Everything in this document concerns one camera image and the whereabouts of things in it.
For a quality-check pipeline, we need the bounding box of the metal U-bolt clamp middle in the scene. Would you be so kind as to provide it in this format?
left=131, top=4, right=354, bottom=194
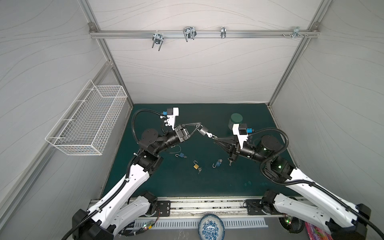
left=183, top=27, right=197, bottom=42

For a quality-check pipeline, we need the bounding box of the metal bracket clamp right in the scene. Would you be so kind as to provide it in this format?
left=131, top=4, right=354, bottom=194
left=282, top=27, right=309, bottom=39

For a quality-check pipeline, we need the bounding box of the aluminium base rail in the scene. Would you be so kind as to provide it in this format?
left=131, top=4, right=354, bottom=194
left=158, top=196, right=262, bottom=219

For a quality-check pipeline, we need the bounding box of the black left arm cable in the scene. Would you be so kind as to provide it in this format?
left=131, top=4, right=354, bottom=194
left=61, top=108, right=164, bottom=240

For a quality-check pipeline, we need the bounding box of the pink Fox's candy bag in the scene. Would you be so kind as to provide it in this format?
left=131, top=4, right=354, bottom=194
left=305, top=223, right=328, bottom=240

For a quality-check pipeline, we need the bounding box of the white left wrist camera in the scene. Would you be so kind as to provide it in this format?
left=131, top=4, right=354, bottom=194
left=161, top=108, right=179, bottom=130

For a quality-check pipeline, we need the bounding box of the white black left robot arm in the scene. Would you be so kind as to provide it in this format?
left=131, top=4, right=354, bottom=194
left=63, top=124, right=191, bottom=240

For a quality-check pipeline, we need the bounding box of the metal U-bolt clamp left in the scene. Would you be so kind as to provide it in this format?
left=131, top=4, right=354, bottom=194
left=152, top=33, right=164, bottom=51

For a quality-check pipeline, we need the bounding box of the white wire basket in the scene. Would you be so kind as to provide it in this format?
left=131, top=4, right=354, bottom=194
left=45, top=80, right=128, bottom=156

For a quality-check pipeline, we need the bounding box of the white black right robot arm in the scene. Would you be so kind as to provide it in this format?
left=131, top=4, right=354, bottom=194
left=215, top=135, right=371, bottom=240

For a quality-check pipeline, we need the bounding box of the brass padlock with keys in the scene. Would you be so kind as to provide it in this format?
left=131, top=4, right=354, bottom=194
left=194, top=161, right=202, bottom=174

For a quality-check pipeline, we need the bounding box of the blue white patterned plate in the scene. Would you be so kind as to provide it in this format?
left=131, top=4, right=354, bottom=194
left=198, top=214, right=225, bottom=240

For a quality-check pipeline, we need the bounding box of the metal u-bolt clamp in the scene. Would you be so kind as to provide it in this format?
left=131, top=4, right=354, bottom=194
left=183, top=27, right=197, bottom=42
left=152, top=33, right=164, bottom=51

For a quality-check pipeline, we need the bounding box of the blue padlock with keys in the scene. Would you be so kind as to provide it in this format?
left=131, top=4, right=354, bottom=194
left=212, top=159, right=223, bottom=169

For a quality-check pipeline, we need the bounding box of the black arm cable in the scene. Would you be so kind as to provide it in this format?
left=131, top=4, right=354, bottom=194
left=61, top=108, right=164, bottom=240
left=251, top=127, right=384, bottom=240

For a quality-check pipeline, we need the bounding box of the white slotted cable duct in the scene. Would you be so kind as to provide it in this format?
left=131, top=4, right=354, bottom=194
left=152, top=218, right=269, bottom=230

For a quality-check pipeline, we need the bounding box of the aluminium top crossbar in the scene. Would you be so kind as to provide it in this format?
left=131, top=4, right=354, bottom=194
left=90, top=26, right=321, bottom=39

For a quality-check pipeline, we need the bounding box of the small blue padlock left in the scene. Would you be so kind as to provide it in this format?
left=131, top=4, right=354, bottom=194
left=175, top=153, right=187, bottom=159

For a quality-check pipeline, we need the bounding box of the metal hook clamp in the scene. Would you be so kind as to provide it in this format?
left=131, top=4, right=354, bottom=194
left=221, top=27, right=227, bottom=39

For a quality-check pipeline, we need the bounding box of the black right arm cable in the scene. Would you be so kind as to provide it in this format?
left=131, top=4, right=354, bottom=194
left=251, top=127, right=384, bottom=240

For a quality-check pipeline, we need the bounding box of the clear jar green lid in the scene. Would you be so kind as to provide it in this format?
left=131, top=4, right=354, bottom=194
left=228, top=113, right=243, bottom=130

